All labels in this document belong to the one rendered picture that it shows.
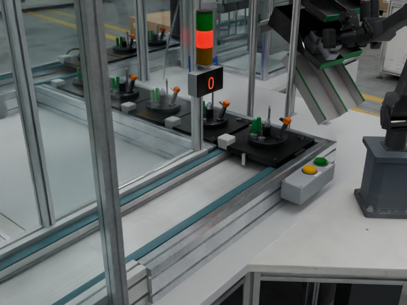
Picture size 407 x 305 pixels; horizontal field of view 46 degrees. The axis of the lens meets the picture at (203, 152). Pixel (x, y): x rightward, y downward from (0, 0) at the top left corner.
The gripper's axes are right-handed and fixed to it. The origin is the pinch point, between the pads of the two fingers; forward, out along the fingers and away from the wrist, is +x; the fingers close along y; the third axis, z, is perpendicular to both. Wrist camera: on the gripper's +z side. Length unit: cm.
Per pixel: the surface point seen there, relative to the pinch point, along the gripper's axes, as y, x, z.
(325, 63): 2.4, 2.0, -7.8
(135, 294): 88, -26, -56
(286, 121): 22.5, -0.1, -25.7
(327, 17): 5.6, -2.9, 7.0
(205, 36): 49.6, 1.8, 2.0
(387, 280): 24, -40, -66
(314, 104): 2.7, 7.7, -21.6
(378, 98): -280, 217, -39
